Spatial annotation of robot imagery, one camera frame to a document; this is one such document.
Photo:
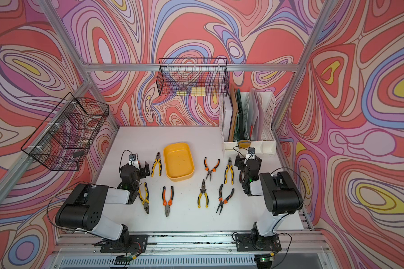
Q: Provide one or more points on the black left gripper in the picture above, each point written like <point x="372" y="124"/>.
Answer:
<point x="141" y="171"/>

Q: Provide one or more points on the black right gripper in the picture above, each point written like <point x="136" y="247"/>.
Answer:
<point x="239" y="162"/>

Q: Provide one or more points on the yellow black combination pliers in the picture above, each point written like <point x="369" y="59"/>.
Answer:
<point x="229" y="171"/>

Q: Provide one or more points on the orange black pliers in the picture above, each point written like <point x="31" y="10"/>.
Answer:
<point x="167" y="202"/>

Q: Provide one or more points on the yellow long nose pliers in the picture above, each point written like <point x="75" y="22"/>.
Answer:
<point x="203" y="193"/>

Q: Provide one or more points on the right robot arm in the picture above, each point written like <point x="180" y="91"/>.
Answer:
<point x="282" y="198"/>

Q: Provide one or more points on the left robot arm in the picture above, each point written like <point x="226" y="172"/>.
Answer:
<point x="83" y="211"/>

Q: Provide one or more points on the yellow plastic storage box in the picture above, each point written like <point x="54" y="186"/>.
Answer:
<point x="179" y="162"/>

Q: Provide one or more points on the yellow leather wallet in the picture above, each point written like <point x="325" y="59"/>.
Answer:
<point x="244" y="144"/>

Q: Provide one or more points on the pink folder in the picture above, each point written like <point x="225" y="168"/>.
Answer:
<point x="254" y="114"/>

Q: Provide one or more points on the white desk organizer file rack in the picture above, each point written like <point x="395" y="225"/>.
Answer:
<point x="267" y="143"/>

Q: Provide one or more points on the yellow sticky notes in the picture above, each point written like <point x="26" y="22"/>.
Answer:
<point x="192" y="91"/>

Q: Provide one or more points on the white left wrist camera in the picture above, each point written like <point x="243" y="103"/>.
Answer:
<point x="134" y="160"/>

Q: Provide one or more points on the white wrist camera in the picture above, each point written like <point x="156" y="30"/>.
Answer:
<point x="250" y="152"/>
<point x="134" y="160"/>

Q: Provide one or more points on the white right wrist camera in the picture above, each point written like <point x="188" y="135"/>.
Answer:
<point x="250" y="152"/>

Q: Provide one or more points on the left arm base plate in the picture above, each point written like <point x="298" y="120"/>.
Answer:
<point x="125" y="244"/>

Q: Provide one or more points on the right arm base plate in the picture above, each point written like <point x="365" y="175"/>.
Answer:
<point x="256" y="243"/>

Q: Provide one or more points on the black wire basket left wall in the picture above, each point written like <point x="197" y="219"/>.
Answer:
<point x="64" y="138"/>

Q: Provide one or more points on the black wire basket wall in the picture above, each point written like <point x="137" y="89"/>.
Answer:
<point x="182" y="73"/>
<point x="64" y="138"/>

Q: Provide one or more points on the black wire basket back wall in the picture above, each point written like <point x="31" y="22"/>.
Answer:
<point x="182" y="73"/>

